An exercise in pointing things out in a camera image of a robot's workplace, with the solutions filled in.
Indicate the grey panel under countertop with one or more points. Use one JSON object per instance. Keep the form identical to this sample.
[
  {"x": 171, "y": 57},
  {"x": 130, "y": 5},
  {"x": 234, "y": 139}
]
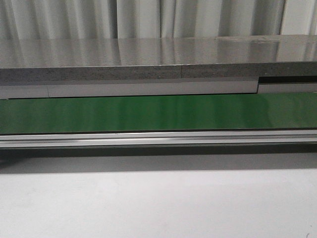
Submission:
[{"x": 181, "y": 86}]

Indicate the grey stone countertop slab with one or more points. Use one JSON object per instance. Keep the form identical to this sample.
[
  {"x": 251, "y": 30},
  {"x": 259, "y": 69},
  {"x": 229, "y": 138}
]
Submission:
[{"x": 65, "y": 60}]

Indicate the white pleated curtain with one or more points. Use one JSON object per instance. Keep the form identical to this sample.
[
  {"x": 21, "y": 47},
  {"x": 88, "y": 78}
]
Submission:
[{"x": 85, "y": 19}]

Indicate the green conveyor belt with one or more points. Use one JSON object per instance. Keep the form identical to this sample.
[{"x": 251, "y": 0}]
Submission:
[{"x": 158, "y": 113}]

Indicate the aluminium conveyor side rail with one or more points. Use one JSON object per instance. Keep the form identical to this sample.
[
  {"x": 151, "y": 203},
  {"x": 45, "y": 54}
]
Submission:
[{"x": 158, "y": 138}]

